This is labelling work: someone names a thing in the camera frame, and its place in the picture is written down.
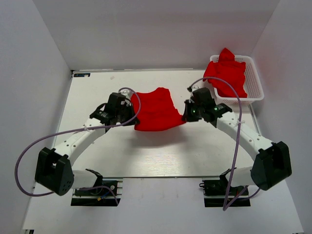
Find blue table corner label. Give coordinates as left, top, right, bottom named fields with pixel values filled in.
left=74, top=73, right=91, bottom=78

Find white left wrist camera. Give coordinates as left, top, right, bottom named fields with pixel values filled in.
left=119, top=89, right=134, bottom=103

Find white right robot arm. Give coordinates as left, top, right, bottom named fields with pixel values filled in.
left=182, top=87, right=292, bottom=195

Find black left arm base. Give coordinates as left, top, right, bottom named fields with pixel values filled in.
left=71, top=178, right=123, bottom=207

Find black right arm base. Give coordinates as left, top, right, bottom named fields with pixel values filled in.
left=199, top=179, right=251, bottom=208

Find red t shirts in basket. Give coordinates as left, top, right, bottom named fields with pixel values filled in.
left=203, top=48, right=247, bottom=98

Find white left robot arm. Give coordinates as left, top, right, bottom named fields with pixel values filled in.
left=35, top=89, right=139, bottom=195

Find white plastic basket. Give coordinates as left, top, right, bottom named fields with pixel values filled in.
left=210, top=55, right=264, bottom=105

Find red t shirt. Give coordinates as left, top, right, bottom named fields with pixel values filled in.
left=131, top=87, right=186, bottom=132

